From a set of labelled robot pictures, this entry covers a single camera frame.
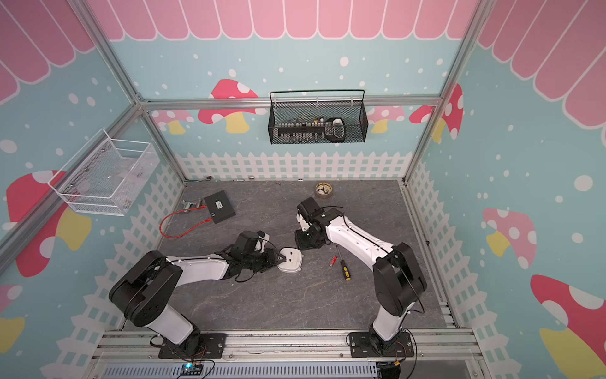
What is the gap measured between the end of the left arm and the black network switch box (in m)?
0.35

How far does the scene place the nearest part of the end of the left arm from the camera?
0.69 m

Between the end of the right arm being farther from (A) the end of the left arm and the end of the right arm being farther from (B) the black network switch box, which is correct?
(B) the black network switch box

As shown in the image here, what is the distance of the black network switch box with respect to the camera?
1.07 metres
